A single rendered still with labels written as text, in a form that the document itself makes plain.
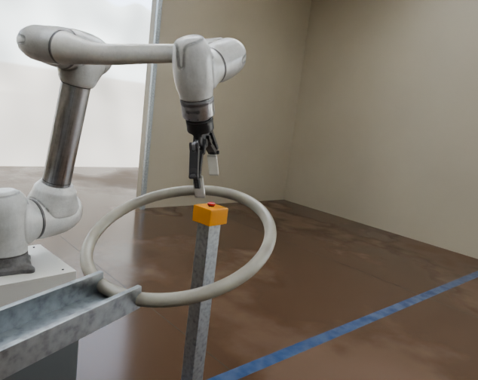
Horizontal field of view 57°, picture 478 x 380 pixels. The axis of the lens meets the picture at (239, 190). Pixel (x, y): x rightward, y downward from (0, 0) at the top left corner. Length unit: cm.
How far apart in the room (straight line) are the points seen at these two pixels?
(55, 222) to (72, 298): 77
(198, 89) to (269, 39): 663
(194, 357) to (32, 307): 148
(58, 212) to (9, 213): 19
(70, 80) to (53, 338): 99
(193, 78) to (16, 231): 83
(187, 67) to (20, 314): 66
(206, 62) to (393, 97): 619
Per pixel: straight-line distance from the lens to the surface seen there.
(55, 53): 144
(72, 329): 85
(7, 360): 79
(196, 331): 225
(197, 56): 112
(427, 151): 689
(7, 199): 162
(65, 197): 172
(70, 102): 163
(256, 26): 755
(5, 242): 163
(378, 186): 724
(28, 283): 160
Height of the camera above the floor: 153
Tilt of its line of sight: 10 degrees down
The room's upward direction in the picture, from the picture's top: 7 degrees clockwise
